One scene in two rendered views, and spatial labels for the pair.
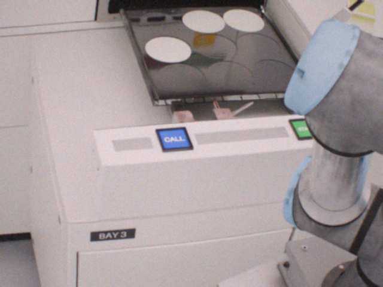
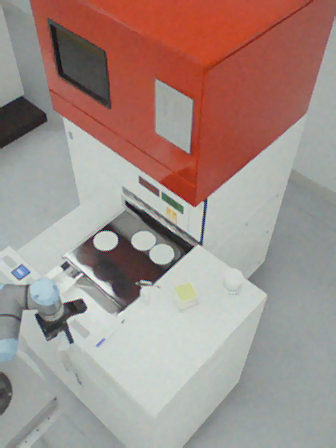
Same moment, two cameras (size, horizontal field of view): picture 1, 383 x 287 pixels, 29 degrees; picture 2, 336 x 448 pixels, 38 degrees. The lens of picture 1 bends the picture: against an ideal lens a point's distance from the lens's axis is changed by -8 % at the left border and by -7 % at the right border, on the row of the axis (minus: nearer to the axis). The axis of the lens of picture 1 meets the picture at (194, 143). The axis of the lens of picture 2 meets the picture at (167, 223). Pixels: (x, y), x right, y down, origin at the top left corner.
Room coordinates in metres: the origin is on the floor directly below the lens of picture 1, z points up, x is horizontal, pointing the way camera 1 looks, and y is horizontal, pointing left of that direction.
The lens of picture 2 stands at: (1.14, -1.14, 2.58)
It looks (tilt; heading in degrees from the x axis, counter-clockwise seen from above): 52 degrees down; 65
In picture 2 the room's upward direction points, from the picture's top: 1 degrees clockwise
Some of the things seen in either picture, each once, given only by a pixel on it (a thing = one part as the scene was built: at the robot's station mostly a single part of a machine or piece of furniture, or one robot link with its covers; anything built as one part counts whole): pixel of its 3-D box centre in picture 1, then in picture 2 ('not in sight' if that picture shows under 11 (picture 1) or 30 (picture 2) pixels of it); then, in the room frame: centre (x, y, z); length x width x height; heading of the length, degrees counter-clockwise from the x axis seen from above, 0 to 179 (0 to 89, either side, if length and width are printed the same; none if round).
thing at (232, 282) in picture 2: not in sight; (232, 283); (1.77, -0.36, 1.01); 0.07 x 0.07 x 0.10
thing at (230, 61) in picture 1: (215, 46); (125, 255); (1.47, 0.00, 0.90); 0.34 x 0.34 x 0.01; 23
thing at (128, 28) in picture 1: (136, 52); (95, 231); (1.40, 0.16, 0.90); 0.37 x 0.01 x 0.01; 23
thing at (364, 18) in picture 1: (358, 17); (185, 296); (1.59, -0.33, 1.00); 0.07 x 0.07 x 0.07; 89
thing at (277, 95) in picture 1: (240, 97); (92, 282); (1.31, -0.08, 0.90); 0.38 x 0.01 x 0.01; 113
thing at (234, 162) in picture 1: (238, 163); (45, 302); (1.11, -0.09, 0.89); 0.55 x 0.09 x 0.14; 113
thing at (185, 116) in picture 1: (186, 129); (53, 275); (1.17, 0.02, 0.89); 0.08 x 0.03 x 0.03; 23
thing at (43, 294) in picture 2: not in sight; (45, 296); (1.12, -0.34, 1.33); 0.09 x 0.08 x 0.11; 159
